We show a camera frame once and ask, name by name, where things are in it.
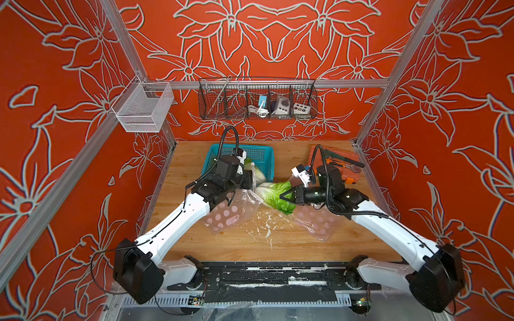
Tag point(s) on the white socket cube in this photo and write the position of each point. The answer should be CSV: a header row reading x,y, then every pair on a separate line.
x,y
301,111

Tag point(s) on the orange tool case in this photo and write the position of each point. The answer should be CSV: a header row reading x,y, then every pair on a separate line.
x,y
349,173

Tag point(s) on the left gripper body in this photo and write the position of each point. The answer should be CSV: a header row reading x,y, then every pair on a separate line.
x,y
241,182

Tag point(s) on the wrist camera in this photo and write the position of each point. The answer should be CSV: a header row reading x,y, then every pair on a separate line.
x,y
241,155
301,176

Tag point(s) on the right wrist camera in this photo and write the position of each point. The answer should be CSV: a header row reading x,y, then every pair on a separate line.
x,y
301,176

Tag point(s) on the teal plastic basket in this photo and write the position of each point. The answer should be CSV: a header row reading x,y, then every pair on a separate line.
x,y
262,156

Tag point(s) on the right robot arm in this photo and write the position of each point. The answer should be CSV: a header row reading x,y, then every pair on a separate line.
x,y
432,273

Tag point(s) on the clear zipper bag pink dots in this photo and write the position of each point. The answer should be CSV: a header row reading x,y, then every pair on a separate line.
x,y
226,216

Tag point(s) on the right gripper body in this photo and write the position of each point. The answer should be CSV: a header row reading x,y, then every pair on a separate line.
x,y
314,195

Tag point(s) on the clear mesh wall bin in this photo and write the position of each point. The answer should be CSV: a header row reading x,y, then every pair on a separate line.
x,y
138,111

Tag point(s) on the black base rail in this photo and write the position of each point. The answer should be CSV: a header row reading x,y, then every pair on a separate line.
x,y
278,283

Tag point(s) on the black wire wall basket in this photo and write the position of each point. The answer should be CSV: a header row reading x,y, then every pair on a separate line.
x,y
242,98

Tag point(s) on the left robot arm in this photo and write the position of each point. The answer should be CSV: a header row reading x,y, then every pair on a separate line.
x,y
136,267

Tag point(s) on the chinese cabbage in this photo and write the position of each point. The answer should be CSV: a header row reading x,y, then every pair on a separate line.
x,y
258,176
271,193

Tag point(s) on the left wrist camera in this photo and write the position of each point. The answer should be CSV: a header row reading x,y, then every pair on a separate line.
x,y
241,155

